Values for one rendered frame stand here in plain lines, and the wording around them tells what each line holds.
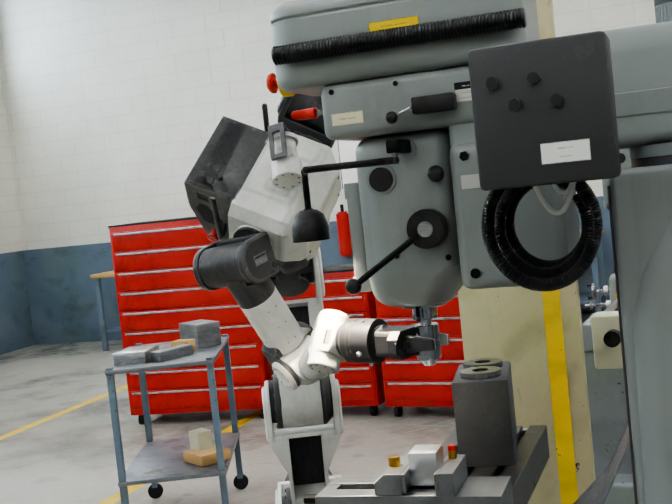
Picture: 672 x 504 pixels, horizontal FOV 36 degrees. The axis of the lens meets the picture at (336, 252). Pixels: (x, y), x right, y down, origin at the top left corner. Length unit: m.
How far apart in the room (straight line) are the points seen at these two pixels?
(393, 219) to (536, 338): 1.89
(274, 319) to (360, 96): 0.63
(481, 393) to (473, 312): 1.49
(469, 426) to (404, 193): 0.63
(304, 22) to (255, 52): 10.03
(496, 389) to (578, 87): 0.90
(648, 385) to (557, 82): 0.52
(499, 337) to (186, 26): 9.06
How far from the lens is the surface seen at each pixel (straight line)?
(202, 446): 5.08
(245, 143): 2.36
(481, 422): 2.26
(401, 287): 1.88
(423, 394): 6.77
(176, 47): 12.36
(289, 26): 1.90
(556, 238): 1.78
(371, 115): 1.85
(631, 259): 1.73
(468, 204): 1.80
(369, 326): 2.00
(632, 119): 1.78
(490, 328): 3.72
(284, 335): 2.29
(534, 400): 3.74
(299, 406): 2.62
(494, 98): 1.54
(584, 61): 1.53
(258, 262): 2.21
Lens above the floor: 1.54
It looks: 3 degrees down
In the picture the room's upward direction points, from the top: 6 degrees counter-clockwise
